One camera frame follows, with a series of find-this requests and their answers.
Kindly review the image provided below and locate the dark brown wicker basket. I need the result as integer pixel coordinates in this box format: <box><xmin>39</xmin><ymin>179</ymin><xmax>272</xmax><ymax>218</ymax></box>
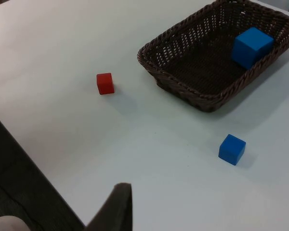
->
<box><xmin>136</xmin><ymin>0</ymin><xmax>289</xmax><ymax>114</ymax></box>

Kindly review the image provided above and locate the white rounded object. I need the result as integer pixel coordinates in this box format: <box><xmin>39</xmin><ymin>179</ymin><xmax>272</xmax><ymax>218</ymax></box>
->
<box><xmin>0</xmin><ymin>215</ymin><xmax>30</xmax><ymax>231</ymax></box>

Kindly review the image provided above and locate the small red cube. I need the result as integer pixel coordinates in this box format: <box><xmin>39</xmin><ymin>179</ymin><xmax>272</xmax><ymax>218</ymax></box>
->
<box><xmin>96</xmin><ymin>72</ymin><xmax>115</xmax><ymax>96</ymax></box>

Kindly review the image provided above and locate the small blue cube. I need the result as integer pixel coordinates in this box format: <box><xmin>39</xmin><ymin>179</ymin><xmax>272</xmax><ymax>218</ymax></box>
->
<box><xmin>218</xmin><ymin>133</ymin><xmax>247</xmax><ymax>167</ymax></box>

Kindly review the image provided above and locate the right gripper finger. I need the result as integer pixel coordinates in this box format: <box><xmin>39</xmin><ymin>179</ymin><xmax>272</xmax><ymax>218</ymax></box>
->
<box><xmin>85</xmin><ymin>182</ymin><xmax>133</xmax><ymax>231</ymax></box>

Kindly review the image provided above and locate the large blue cube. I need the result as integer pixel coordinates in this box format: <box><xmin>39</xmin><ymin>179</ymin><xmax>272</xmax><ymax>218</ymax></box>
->
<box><xmin>231</xmin><ymin>26</ymin><xmax>275</xmax><ymax>71</ymax></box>

